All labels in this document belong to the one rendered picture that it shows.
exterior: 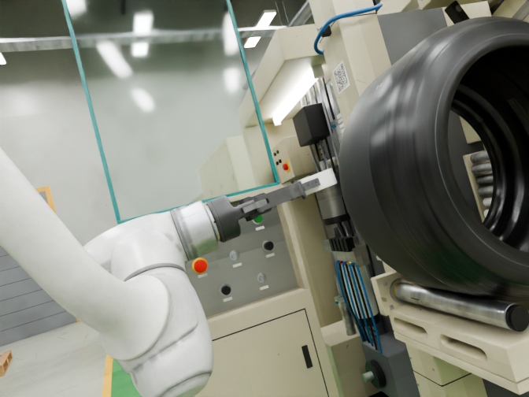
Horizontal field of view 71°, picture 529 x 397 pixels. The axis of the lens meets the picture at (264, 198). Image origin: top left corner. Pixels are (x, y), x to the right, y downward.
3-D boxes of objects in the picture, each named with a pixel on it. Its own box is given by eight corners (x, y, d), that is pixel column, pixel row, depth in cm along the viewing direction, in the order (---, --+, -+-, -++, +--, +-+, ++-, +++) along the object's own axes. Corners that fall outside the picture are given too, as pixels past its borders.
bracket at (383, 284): (379, 314, 96) (369, 277, 97) (499, 270, 106) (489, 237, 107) (386, 317, 93) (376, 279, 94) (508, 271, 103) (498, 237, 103)
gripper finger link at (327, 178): (297, 181, 67) (297, 180, 66) (330, 168, 68) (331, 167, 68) (302, 196, 67) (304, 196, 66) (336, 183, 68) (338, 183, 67)
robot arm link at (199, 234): (171, 212, 66) (202, 200, 67) (190, 260, 66) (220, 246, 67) (168, 207, 57) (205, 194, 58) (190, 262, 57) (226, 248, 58)
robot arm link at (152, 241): (179, 233, 69) (200, 290, 60) (94, 266, 65) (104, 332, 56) (163, 193, 61) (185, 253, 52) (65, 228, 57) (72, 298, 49)
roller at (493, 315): (394, 302, 95) (390, 284, 95) (408, 296, 96) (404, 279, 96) (514, 335, 61) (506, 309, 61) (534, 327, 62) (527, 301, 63)
